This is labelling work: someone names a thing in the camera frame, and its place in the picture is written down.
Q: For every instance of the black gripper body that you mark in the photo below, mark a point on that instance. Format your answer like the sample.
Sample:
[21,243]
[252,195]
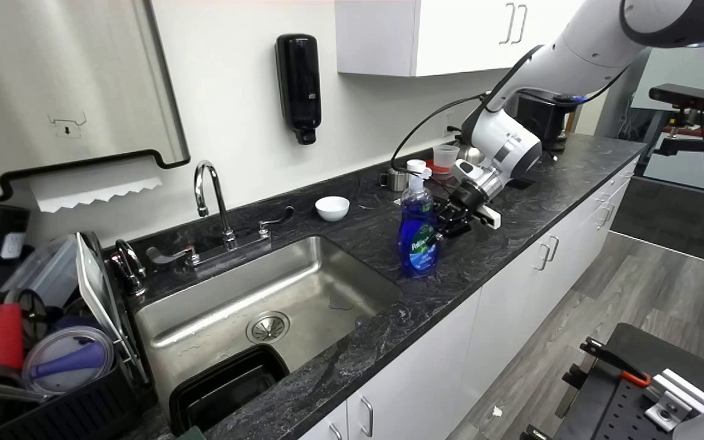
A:
[471,192]

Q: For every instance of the blue dish soap bottle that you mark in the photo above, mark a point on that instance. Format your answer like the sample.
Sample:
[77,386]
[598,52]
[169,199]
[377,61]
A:
[418,239]

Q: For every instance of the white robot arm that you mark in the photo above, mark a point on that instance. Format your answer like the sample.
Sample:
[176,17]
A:
[579,50]

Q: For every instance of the stainless steel sink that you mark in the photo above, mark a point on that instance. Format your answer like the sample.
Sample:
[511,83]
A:
[304,283]

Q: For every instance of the red lid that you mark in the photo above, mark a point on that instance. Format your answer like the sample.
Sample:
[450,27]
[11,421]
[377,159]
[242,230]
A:
[443,168]

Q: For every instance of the white mug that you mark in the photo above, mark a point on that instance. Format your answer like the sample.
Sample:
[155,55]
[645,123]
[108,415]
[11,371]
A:
[416,166]

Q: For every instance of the clear plastic cup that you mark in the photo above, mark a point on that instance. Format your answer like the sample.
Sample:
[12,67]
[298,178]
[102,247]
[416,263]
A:
[445,153]

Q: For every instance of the small steel cup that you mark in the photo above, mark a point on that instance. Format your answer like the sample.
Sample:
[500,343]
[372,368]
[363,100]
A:
[397,178]

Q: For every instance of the small white bowl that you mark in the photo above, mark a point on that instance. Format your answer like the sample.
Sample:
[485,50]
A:
[333,208]

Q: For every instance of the white lower cabinets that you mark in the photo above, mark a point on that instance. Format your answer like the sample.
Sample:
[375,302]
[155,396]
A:
[450,368]

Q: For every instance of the white upper cabinet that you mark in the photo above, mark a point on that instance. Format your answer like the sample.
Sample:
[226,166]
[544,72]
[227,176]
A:
[416,38]

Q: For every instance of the dark faucet lever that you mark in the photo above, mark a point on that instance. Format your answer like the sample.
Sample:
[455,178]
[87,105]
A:
[169,256]
[275,221]

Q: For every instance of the white paper scrap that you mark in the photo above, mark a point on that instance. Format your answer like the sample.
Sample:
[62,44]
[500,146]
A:
[495,412]

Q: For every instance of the black equipment cart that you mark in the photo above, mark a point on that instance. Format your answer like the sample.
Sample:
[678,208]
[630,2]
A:
[612,406]

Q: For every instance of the black plastic tray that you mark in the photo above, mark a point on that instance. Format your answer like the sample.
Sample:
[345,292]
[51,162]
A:
[230,392]

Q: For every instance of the silver aluminium profile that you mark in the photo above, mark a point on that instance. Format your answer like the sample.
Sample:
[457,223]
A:
[678,398]

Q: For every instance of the yellow green sponge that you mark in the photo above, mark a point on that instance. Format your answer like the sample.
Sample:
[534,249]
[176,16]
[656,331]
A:
[191,432]

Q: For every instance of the white paper towel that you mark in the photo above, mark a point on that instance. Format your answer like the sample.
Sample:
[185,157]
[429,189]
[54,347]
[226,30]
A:
[91,192]

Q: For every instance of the white cutting board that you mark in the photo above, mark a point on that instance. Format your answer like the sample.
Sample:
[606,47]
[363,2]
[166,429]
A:
[97,283]

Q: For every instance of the steel paper towel dispenser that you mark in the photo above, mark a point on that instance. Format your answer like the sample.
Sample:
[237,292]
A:
[59,82]

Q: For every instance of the clear plastic container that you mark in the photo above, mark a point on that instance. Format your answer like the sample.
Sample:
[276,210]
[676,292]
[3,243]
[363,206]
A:
[48,272]

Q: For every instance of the clear lidded container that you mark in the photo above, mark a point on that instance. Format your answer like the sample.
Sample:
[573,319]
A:
[67,358]

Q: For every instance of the black dish rack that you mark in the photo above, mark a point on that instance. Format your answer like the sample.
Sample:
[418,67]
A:
[84,415]

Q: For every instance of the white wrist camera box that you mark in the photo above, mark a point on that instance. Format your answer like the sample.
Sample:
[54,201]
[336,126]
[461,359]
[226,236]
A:
[490,217]

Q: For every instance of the black wall soap dispenser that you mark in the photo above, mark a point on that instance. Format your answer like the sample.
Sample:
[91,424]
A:
[298,82]

